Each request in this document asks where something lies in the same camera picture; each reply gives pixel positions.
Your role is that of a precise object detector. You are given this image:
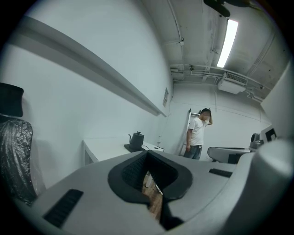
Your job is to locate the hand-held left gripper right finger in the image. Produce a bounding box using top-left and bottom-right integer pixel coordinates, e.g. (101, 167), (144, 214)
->
(147, 150), (241, 231)

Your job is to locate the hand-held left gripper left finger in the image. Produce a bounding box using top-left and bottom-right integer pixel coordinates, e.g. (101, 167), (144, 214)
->
(31, 150), (166, 235)

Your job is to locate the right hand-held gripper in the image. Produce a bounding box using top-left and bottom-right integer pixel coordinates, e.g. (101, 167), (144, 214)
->
(207, 126), (280, 165)

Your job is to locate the black electric kettle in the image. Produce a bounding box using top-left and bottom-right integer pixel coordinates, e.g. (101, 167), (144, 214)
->
(128, 131), (145, 146)

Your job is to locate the black kettle base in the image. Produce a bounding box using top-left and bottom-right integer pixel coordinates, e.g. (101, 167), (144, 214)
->
(124, 143), (148, 152)

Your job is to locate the white table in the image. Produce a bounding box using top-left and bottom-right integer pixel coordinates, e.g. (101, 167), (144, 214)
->
(82, 137), (165, 166)

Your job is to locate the white air conditioner unit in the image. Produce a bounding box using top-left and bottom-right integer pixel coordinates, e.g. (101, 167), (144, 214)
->
(217, 72), (248, 95)

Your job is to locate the black plastic-wrapped office chair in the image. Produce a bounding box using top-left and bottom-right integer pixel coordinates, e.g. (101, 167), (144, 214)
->
(0, 82), (47, 207)

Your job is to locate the long ceiling light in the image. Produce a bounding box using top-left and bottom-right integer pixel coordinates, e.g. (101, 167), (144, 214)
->
(216, 19), (239, 68)

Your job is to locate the dark ceiling fan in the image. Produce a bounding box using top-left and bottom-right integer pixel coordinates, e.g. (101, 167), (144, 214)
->
(203, 0), (255, 18)

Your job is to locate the wall notice sheet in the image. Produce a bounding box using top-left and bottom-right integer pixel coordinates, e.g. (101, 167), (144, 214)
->
(162, 87), (170, 107)

